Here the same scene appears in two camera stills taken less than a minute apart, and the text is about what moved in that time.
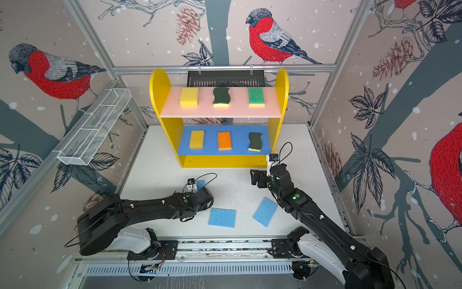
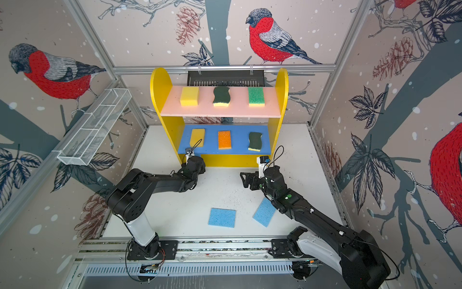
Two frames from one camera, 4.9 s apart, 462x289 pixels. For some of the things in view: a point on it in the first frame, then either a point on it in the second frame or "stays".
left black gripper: [206, 208] → [203, 168]
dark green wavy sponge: [255, 141] stays
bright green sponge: [256, 97] stays
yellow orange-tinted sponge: [197, 139] stays
